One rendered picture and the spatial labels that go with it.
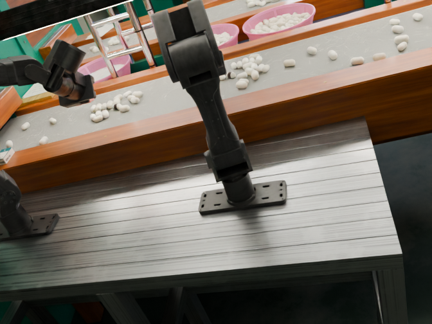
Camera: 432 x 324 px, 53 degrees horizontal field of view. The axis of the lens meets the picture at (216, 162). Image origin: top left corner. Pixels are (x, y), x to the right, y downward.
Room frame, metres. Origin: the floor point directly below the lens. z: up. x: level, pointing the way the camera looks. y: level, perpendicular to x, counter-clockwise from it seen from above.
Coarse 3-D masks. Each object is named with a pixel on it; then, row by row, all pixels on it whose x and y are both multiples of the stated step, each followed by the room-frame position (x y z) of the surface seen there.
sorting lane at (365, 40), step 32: (352, 32) 1.25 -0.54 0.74; (384, 32) 1.17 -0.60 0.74; (416, 32) 1.10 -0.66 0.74; (320, 64) 1.12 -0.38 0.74; (96, 96) 1.50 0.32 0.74; (160, 96) 1.30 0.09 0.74; (224, 96) 1.14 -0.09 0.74; (32, 128) 1.43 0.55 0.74; (64, 128) 1.33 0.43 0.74; (96, 128) 1.25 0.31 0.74
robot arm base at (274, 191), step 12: (228, 180) 0.75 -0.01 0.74; (240, 180) 0.73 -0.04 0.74; (204, 192) 0.82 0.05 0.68; (216, 192) 0.81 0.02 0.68; (228, 192) 0.74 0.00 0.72; (240, 192) 0.73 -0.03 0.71; (252, 192) 0.74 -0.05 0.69; (264, 192) 0.75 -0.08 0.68; (276, 192) 0.73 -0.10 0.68; (204, 204) 0.78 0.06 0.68; (216, 204) 0.77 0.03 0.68; (228, 204) 0.75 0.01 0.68; (240, 204) 0.73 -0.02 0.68; (252, 204) 0.72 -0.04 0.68; (264, 204) 0.71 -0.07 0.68; (276, 204) 0.70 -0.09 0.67
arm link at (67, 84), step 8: (56, 64) 1.07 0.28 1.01; (56, 72) 1.06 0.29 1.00; (48, 80) 1.06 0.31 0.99; (56, 80) 1.05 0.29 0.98; (64, 80) 1.05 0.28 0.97; (72, 80) 1.09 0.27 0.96; (48, 88) 1.05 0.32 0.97; (56, 88) 1.04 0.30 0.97; (64, 88) 1.05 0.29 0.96; (72, 88) 1.07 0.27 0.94
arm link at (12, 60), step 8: (16, 56) 1.07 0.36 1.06; (24, 56) 1.07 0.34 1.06; (0, 64) 1.01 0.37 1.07; (8, 64) 1.01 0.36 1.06; (16, 64) 1.01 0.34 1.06; (24, 64) 1.02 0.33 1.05; (40, 64) 1.03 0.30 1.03; (0, 72) 1.00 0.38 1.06; (8, 72) 1.00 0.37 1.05; (16, 72) 1.01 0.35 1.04; (0, 80) 1.00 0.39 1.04; (8, 80) 1.00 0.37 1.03; (16, 80) 1.00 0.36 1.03; (24, 80) 1.01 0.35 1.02; (32, 80) 1.02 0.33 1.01
